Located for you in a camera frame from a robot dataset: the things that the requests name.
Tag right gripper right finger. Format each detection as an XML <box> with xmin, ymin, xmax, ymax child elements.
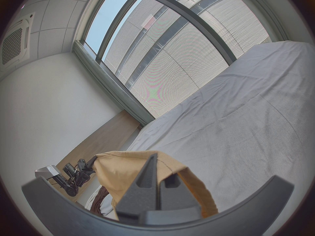
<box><xmin>159</xmin><ymin>174</ymin><xmax>202</xmax><ymax>213</ymax></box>

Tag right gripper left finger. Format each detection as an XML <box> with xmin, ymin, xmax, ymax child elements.
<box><xmin>115</xmin><ymin>153</ymin><xmax>158</xmax><ymax>218</ymax></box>

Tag tan shorts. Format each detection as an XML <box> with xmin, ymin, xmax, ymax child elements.
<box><xmin>94</xmin><ymin>150</ymin><xmax>219</xmax><ymax>221</ymax></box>

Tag bed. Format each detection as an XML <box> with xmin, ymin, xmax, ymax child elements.
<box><xmin>55</xmin><ymin>40</ymin><xmax>315</xmax><ymax>221</ymax></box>

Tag dark brown garment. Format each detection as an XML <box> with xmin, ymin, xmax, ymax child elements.
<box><xmin>86</xmin><ymin>186</ymin><xmax>112</xmax><ymax>214</ymax></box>

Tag pale blue garment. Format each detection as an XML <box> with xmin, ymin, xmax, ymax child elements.
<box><xmin>85</xmin><ymin>185</ymin><xmax>116</xmax><ymax>217</ymax></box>

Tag grey-green curtain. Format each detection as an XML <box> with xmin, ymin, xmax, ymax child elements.
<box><xmin>73</xmin><ymin>40</ymin><xmax>156</xmax><ymax>128</ymax></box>
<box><xmin>230</xmin><ymin>0</ymin><xmax>289</xmax><ymax>43</ymax></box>

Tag ceiling air conditioner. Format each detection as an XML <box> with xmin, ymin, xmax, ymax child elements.
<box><xmin>0</xmin><ymin>11</ymin><xmax>35</xmax><ymax>72</ymax></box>

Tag window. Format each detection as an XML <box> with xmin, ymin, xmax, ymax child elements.
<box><xmin>84</xmin><ymin>0</ymin><xmax>271</xmax><ymax>118</ymax></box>

